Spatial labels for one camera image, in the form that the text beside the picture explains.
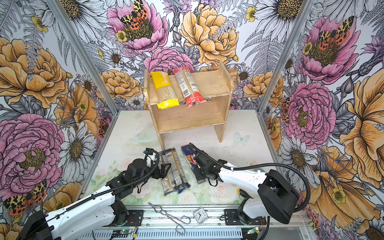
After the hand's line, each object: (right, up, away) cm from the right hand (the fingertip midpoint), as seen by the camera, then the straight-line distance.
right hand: (199, 176), depth 84 cm
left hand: (-19, +6, -3) cm, 21 cm away
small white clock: (0, -16, -10) cm, 19 cm away
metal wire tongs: (-8, -18, -9) cm, 22 cm away
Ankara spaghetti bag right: (-10, -1, -1) cm, 10 cm away
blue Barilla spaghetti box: (-6, +11, +7) cm, 15 cm away
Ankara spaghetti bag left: (-17, -4, -3) cm, 18 cm away
